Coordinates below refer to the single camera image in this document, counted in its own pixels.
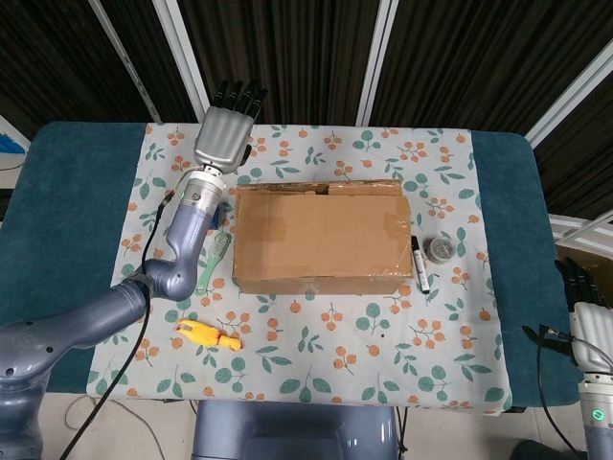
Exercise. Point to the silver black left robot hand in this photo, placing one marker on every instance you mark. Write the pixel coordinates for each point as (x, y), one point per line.
(222, 139)

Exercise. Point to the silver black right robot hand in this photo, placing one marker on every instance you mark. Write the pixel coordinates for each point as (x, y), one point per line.
(596, 335)

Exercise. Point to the brown cardboard box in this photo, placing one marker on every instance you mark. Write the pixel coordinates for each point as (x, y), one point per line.
(321, 239)

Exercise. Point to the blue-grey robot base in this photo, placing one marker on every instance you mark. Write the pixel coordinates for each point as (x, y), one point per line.
(292, 431)

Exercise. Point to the background brown carton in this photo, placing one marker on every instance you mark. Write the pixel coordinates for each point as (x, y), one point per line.
(601, 261)

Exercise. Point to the green plastic hairbrush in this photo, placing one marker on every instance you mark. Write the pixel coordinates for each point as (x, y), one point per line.
(218, 251)

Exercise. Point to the teal fabric table cover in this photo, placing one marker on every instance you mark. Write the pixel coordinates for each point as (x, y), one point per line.
(62, 191)

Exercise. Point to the clear jar of metal pins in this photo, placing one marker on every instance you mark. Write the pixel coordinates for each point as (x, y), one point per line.
(439, 250)

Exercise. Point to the black white marker pen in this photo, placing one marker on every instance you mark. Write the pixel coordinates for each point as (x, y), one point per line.
(420, 263)

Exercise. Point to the yellow rubber chicken toy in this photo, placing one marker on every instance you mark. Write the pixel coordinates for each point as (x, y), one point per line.
(206, 335)

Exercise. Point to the blue plastic item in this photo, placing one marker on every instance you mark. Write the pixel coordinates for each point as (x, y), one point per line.
(9, 143)

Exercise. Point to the floral leaf fruit tablecloth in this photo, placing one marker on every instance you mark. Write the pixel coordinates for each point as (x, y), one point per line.
(306, 335)

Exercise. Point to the thick white frame post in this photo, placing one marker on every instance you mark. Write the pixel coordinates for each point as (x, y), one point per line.
(184, 62)

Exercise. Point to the white curved metal frame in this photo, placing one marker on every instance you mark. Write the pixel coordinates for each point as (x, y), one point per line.
(574, 230)

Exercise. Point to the thin white frame post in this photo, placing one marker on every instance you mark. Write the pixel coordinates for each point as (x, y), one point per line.
(125, 62)

